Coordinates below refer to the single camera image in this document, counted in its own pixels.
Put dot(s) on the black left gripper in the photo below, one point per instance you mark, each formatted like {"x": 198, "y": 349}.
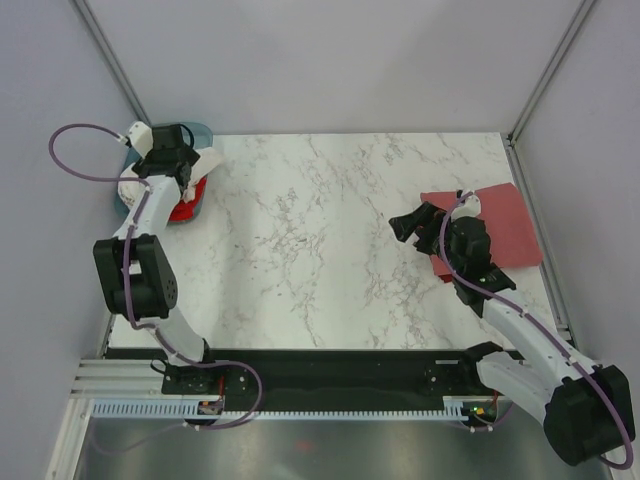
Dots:
{"x": 147, "y": 161}

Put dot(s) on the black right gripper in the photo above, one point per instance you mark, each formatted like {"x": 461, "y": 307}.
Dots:
{"x": 405, "y": 225}

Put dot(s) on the white t shirt red print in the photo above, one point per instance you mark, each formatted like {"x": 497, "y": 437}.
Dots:
{"x": 209, "y": 159}

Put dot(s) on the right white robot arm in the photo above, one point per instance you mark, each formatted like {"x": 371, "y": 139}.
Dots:
{"x": 584, "y": 407}

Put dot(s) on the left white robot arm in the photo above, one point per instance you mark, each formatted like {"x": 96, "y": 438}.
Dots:
{"x": 135, "y": 274}

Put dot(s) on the teal plastic bin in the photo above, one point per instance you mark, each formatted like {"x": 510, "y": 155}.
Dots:
{"x": 197, "y": 133}

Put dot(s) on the bright red t shirt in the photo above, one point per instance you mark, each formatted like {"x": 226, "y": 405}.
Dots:
{"x": 187, "y": 211}

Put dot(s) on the folded maroon t shirt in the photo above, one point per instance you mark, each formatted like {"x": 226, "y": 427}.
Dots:
{"x": 513, "y": 240}

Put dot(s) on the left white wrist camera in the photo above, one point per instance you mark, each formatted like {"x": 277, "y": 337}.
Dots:
{"x": 139, "y": 137}

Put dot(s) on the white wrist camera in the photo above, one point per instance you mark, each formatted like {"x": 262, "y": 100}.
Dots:
{"x": 468, "y": 204}
{"x": 139, "y": 137}

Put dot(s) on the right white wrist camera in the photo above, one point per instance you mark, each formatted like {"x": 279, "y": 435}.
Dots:
{"x": 468, "y": 204}

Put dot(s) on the right aluminium frame post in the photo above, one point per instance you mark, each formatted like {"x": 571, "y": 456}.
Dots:
{"x": 551, "y": 68}

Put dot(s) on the aluminium frame post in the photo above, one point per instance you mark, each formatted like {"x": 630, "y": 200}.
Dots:
{"x": 89, "y": 20}
{"x": 551, "y": 68}

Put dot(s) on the left aluminium frame post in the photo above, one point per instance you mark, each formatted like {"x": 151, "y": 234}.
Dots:
{"x": 89, "y": 20}

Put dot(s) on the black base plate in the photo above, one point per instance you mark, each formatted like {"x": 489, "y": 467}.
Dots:
{"x": 346, "y": 380}

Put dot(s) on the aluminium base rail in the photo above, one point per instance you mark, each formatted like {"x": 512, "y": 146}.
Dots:
{"x": 120, "y": 379}

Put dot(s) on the white slotted cable duct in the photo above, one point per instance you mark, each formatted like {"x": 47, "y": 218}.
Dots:
{"x": 181, "y": 409}

